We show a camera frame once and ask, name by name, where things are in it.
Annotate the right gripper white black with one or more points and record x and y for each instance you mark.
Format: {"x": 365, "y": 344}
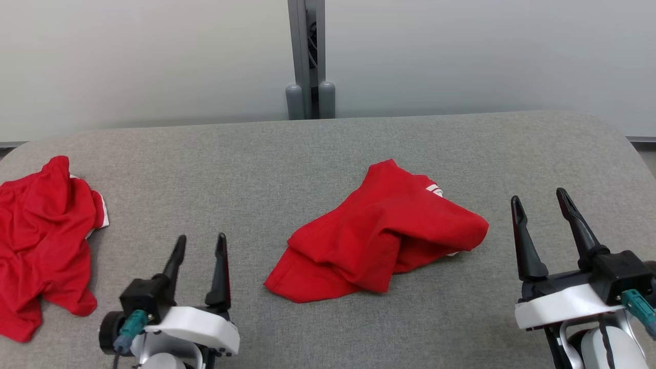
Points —
{"x": 564, "y": 305}

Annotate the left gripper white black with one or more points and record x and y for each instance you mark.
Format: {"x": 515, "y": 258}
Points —
{"x": 205, "y": 325}

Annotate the red shorts with white trim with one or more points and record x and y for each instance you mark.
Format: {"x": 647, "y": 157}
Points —
{"x": 41, "y": 241}

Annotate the red jersey with white sleeves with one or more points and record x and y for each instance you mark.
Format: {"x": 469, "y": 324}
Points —
{"x": 379, "y": 225}

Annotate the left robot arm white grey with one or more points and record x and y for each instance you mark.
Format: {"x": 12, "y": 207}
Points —
{"x": 164, "y": 361}

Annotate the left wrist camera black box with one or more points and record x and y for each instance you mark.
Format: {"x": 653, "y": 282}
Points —
{"x": 146, "y": 294}

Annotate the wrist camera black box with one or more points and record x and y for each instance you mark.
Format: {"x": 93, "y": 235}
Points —
{"x": 620, "y": 271}
{"x": 146, "y": 294}

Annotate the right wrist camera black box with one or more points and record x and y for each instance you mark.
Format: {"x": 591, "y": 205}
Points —
{"x": 620, "y": 271}

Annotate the grey cylindrical post foot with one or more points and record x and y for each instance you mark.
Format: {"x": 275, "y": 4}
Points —
{"x": 294, "y": 102}
{"x": 327, "y": 100}

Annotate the grey metal partition post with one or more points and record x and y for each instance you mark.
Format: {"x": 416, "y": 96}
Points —
{"x": 300, "y": 41}

